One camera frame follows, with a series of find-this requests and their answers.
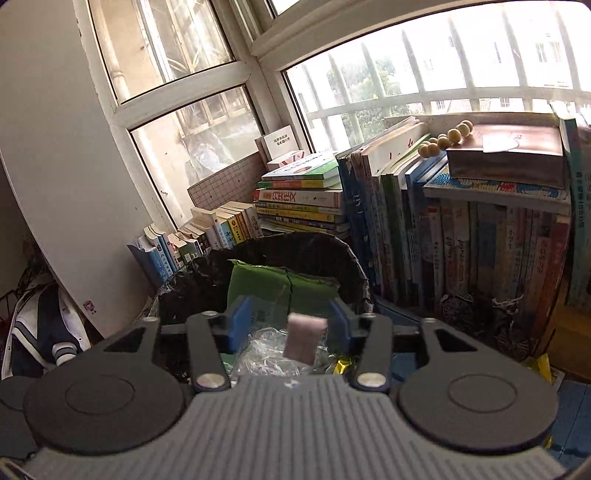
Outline dark blue striped jacket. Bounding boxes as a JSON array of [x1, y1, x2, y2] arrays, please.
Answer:
[[0, 271, 106, 380]]

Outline stack of lying books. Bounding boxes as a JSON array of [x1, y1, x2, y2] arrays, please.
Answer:
[[254, 154, 352, 237]]

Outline white window guard bars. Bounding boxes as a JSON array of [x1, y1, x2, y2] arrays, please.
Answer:
[[295, 0, 591, 154]]

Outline black trash bin with liner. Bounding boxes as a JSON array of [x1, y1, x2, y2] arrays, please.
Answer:
[[156, 231, 375, 385]]

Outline grid board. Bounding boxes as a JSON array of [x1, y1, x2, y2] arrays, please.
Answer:
[[187, 150, 269, 212]]

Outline long row of upright books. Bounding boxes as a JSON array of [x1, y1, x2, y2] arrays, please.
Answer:
[[336, 116, 574, 334]]

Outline pale pink block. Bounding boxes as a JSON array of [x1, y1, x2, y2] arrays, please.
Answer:
[[283, 312, 327, 363]]

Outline white printed box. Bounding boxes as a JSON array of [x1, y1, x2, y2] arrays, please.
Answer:
[[255, 124, 297, 163]]

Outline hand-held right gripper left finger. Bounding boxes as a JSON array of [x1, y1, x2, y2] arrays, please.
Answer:
[[104, 296, 254, 392]]

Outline white furniture panel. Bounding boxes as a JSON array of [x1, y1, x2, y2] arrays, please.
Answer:
[[0, 0, 155, 339]]

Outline upright books on drawer box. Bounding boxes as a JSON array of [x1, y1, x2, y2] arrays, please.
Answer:
[[560, 115, 591, 309]]

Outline white red box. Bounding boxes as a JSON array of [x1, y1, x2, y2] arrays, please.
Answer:
[[266, 150, 311, 173]]

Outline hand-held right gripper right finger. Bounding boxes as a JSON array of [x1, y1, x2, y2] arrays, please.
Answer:
[[327, 299, 491, 392]]

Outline clear plastic wrapper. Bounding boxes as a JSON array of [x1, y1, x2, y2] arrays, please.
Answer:
[[235, 284, 334, 378]]

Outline row of leaning books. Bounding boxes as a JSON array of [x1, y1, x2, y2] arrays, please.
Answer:
[[127, 200, 265, 288]]

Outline wooden drawer box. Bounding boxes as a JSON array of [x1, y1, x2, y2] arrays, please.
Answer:
[[549, 285, 591, 385]]

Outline green plastic bag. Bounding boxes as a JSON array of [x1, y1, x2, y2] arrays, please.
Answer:
[[222, 259, 341, 367]]

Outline patterned flat book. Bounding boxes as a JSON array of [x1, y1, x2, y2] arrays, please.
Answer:
[[422, 172, 574, 216]]

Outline small gold foil wrapper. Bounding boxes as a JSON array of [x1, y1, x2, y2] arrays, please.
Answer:
[[524, 353, 567, 389]]

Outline white window frame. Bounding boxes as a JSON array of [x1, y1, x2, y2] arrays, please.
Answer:
[[74, 0, 591, 259]]

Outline miniature metal bicycle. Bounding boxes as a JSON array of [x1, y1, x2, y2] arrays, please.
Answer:
[[438, 291, 533, 363]]

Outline string of wooden beads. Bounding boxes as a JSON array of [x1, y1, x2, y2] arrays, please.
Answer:
[[417, 119, 476, 158]]

